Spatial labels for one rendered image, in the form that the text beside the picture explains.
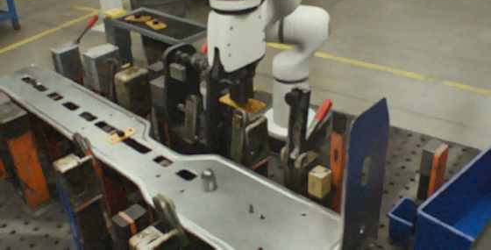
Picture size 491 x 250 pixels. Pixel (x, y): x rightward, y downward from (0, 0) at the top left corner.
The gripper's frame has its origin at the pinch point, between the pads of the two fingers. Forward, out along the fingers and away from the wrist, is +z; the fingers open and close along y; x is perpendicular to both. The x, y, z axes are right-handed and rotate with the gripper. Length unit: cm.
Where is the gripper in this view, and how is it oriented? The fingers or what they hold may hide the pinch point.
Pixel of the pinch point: (241, 89)
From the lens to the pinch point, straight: 92.9
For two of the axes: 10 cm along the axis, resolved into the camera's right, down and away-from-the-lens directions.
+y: -6.8, 3.8, -6.2
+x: 7.3, 2.9, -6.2
